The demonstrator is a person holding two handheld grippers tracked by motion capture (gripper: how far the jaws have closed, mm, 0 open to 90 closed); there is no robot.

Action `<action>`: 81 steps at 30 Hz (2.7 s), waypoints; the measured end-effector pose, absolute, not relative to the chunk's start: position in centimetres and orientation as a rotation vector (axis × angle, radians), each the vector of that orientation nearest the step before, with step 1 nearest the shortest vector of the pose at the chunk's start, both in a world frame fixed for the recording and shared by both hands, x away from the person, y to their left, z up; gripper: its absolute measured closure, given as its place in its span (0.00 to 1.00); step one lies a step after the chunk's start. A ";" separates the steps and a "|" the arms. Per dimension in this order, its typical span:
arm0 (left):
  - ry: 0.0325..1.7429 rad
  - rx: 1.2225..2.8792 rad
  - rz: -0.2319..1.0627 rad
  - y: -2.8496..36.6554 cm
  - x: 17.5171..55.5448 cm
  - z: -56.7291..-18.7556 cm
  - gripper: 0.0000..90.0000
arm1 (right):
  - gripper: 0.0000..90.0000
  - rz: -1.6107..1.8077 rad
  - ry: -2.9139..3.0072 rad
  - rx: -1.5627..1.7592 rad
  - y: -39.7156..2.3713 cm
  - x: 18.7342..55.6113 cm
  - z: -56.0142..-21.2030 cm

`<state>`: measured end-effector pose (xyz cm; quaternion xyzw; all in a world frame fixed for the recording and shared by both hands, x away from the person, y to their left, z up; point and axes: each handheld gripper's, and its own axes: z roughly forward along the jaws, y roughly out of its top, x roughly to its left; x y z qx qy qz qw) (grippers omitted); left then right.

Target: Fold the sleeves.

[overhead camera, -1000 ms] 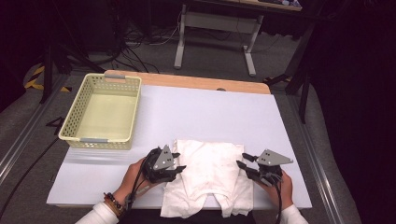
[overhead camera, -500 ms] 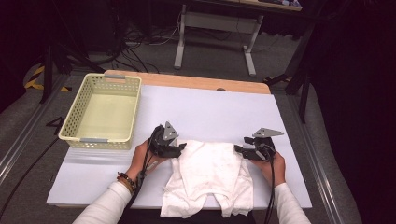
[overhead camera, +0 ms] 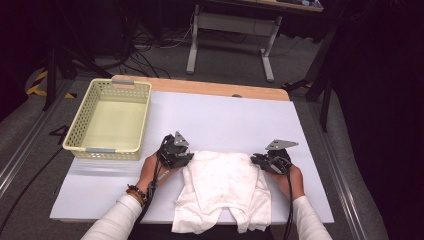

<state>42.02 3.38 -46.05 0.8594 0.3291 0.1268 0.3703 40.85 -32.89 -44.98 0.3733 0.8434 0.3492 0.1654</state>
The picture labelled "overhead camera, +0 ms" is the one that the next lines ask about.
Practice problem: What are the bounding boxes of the beaded bracelet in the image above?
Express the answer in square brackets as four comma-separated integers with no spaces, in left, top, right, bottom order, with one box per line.
[125,184,148,208]

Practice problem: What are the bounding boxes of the white table board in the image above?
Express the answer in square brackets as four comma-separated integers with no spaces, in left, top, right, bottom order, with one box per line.
[49,90,335,225]

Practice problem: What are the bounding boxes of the black metal stand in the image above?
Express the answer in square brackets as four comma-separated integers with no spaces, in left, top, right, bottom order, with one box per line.
[42,43,113,112]
[283,19,338,133]

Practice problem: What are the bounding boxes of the left hand-held gripper cable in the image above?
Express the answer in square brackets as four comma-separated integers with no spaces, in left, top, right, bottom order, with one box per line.
[133,159,164,228]

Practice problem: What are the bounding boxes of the wooden table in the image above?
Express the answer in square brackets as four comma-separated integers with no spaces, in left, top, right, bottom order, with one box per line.
[110,74,290,102]

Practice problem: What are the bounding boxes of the right hand-held gripper cable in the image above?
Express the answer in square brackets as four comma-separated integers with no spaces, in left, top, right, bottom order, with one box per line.
[283,173,295,240]

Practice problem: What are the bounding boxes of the aluminium floor rail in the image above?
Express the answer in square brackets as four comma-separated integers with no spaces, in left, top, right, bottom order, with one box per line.
[308,101,368,240]
[0,79,73,198]

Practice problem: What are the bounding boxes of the person's right hand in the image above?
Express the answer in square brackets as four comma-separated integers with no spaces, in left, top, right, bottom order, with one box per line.
[268,164,306,201]

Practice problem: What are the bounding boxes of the person's left hand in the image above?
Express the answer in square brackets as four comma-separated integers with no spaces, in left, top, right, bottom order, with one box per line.
[136,152,181,194]

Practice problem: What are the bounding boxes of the black floor cable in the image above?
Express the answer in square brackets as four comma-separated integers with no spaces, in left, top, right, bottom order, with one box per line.
[0,146,64,234]

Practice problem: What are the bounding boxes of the person's dark clothing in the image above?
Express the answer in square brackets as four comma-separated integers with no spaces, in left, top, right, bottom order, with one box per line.
[128,223,276,240]

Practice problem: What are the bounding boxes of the yellow black hazard tape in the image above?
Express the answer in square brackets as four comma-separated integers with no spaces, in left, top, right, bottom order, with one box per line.
[26,69,78,100]

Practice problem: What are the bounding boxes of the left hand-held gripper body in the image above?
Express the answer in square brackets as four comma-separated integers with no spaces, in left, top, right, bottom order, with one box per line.
[157,131,193,169]

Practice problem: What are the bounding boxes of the pale yellow plastic basket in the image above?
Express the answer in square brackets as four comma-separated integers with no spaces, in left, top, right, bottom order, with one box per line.
[62,78,153,162]

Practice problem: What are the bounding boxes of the bundle of floor cables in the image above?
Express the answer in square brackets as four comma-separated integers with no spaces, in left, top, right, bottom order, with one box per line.
[109,19,201,79]

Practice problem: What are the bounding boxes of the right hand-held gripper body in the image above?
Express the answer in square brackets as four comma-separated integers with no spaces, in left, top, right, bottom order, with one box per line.
[263,139,299,176]

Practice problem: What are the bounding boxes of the grey-legged desk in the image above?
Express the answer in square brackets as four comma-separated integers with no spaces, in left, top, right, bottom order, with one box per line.
[185,0,324,83]

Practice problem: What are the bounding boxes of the white baby romper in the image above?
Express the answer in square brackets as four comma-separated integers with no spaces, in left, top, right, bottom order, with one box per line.
[171,150,273,234]

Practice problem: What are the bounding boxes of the hand-held gripper cable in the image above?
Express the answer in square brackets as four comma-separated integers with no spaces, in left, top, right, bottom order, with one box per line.
[283,173,295,240]
[133,159,164,228]

